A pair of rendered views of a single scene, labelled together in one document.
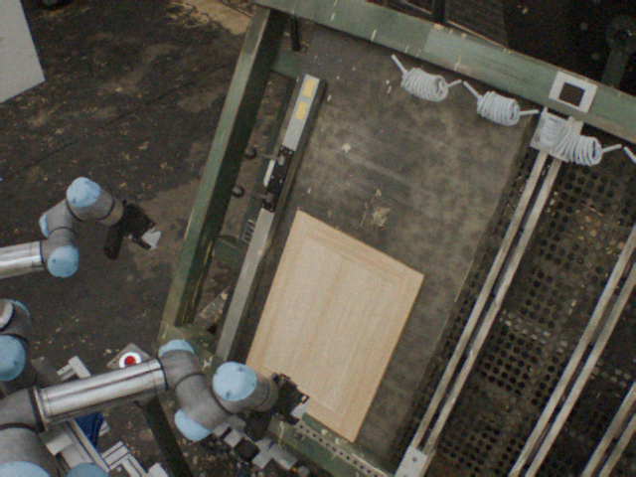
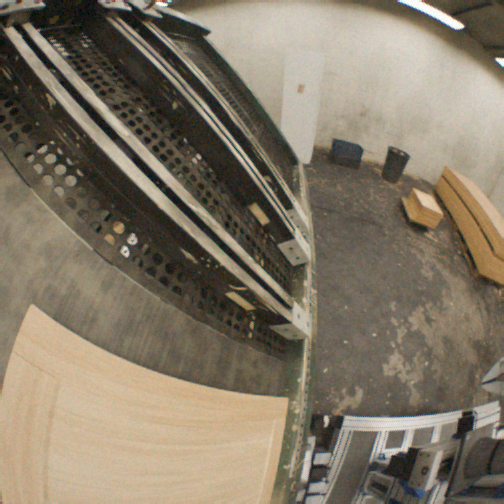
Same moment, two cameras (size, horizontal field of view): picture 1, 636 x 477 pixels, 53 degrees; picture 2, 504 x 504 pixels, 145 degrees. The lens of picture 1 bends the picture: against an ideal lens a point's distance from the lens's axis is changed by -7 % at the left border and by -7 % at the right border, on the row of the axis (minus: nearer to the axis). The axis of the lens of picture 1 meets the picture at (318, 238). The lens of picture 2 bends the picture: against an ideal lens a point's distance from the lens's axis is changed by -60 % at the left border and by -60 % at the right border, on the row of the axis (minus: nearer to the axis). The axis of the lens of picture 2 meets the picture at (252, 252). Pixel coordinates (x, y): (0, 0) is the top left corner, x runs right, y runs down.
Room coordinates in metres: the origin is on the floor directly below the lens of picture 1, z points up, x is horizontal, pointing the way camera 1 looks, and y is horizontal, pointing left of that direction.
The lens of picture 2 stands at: (1.01, -0.14, 1.47)
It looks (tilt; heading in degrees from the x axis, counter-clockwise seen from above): 50 degrees down; 238
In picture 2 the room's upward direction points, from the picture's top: straight up
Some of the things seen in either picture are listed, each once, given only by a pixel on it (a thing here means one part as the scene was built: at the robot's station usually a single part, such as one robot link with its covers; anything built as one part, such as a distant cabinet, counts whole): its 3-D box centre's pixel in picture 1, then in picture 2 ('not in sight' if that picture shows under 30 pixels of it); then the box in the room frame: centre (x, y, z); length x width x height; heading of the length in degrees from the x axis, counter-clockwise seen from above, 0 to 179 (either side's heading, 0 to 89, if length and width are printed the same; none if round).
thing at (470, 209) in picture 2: not in sight; (476, 220); (-3.46, 0.59, 0.39); 2.46 x 1.05 x 0.78; 39
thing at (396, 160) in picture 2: not in sight; (394, 165); (-3.09, -1.43, 0.33); 0.52 x 0.51 x 0.65; 39
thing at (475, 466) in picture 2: not in sight; (487, 457); (0.66, 0.60, 1.09); 0.15 x 0.15 x 0.10
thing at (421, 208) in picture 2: not in sight; (419, 208); (-2.21, -0.47, 0.20); 0.61 x 0.53 x 0.40; 39
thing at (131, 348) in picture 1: (136, 376); not in sight; (1.24, 0.64, 0.84); 0.12 x 0.12 x 0.18; 50
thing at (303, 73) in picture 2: not in sight; (301, 106); (-1.67, -2.86, 1.03); 0.61 x 0.58 x 2.05; 39
